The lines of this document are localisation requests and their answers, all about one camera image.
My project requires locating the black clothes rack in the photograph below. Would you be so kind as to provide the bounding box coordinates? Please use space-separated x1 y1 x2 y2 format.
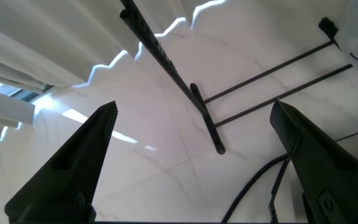
119 0 358 156

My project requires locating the black cable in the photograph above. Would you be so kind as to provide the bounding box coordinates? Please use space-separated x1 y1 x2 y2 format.
221 154 291 223

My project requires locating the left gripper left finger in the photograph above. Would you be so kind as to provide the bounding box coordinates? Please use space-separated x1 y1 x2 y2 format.
4 100 119 223

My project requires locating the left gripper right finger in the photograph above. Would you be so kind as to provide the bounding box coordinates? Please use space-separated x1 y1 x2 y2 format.
269 98 358 223

